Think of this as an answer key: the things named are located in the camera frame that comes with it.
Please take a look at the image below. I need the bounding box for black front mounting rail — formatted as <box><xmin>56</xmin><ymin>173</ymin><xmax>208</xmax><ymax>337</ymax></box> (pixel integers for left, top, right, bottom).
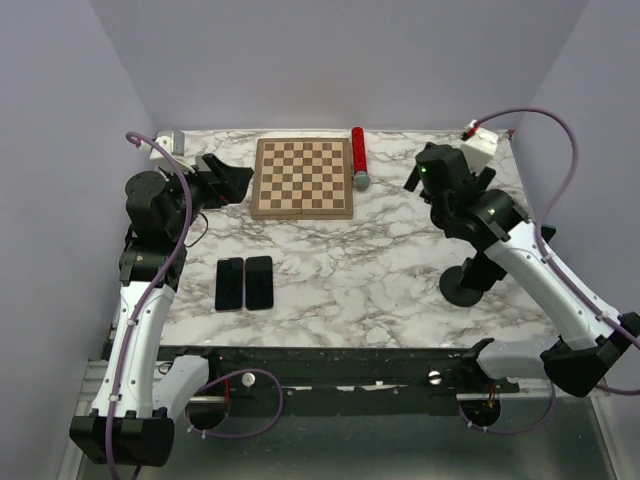
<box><xmin>158</xmin><ymin>346</ymin><xmax>548</xmax><ymax>418</ymax></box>

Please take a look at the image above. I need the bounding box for left aluminium extrusion rail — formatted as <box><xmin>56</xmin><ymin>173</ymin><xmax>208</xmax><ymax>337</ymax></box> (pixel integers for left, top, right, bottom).
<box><xmin>79</xmin><ymin>360</ymin><xmax>108</xmax><ymax>402</ymax></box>

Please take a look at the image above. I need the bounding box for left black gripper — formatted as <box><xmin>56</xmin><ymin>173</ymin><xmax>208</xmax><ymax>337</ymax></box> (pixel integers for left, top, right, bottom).
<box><xmin>161</xmin><ymin>153</ymin><xmax>254</xmax><ymax>239</ymax></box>

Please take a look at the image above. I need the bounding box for wooden chessboard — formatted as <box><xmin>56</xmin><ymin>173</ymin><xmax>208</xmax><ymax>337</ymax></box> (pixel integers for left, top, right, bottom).
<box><xmin>250</xmin><ymin>138</ymin><xmax>353</xmax><ymax>220</ymax></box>

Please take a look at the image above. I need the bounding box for black round phone stand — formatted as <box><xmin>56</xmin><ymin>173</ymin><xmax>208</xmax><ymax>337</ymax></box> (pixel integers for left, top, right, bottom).
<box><xmin>439</xmin><ymin>266</ymin><xmax>484</xmax><ymax>308</ymax></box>

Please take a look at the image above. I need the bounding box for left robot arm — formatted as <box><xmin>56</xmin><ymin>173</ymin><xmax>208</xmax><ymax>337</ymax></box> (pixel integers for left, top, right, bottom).
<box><xmin>69</xmin><ymin>154</ymin><xmax>254</xmax><ymax>467</ymax></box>

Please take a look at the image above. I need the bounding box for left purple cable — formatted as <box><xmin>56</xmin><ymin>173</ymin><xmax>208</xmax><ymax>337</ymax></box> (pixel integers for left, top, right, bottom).
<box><xmin>102</xmin><ymin>130</ymin><xmax>284</xmax><ymax>480</ymax></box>

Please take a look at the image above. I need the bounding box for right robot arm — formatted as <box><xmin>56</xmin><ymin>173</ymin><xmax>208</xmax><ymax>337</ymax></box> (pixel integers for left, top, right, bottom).
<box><xmin>405</xmin><ymin>142</ymin><xmax>639</xmax><ymax>397</ymax></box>

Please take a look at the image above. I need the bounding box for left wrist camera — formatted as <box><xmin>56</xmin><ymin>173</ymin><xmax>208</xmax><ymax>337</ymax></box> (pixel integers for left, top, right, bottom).
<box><xmin>134</xmin><ymin>130</ymin><xmax>195</xmax><ymax>174</ymax></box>

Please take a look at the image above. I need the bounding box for purple-cased black phone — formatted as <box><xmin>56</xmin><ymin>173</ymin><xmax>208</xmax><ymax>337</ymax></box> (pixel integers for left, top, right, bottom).
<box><xmin>215</xmin><ymin>257</ymin><xmax>244</xmax><ymax>312</ymax></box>

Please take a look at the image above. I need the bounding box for red handled microphone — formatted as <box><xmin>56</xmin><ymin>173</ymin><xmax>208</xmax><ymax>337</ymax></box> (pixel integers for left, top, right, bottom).
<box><xmin>351</xmin><ymin>127</ymin><xmax>370</xmax><ymax>191</ymax></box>

